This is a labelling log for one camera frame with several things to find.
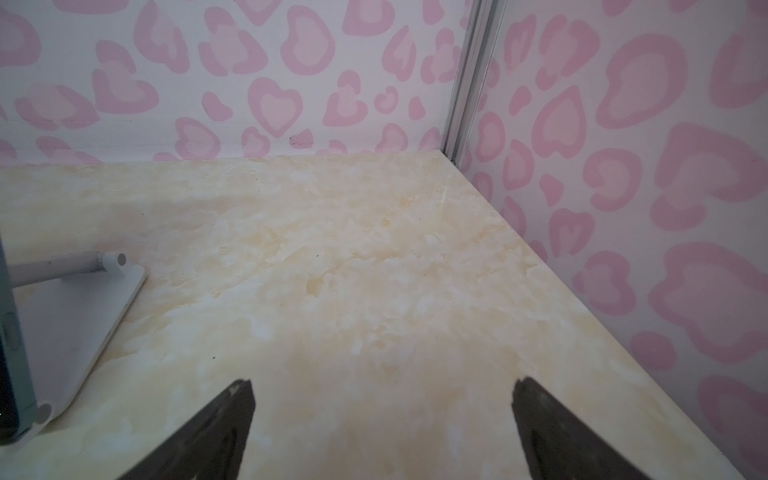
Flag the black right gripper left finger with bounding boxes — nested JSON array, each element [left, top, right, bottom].
[[120, 379, 256, 480]]

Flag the green-edged black phone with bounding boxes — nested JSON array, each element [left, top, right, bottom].
[[0, 250, 37, 446]]

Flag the white folding phone stand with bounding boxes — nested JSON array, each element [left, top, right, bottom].
[[1, 251, 146, 452]]

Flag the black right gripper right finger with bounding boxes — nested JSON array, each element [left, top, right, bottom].
[[511, 377, 649, 480]]

